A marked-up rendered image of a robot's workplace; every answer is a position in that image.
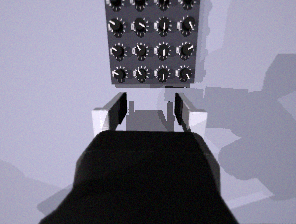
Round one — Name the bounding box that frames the grey knob box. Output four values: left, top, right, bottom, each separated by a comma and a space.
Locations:
104, 0, 200, 84

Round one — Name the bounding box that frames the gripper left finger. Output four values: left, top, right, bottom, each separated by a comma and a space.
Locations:
92, 92, 127, 137

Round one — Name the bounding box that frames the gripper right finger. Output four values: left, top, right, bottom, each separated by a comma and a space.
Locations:
174, 93, 208, 140

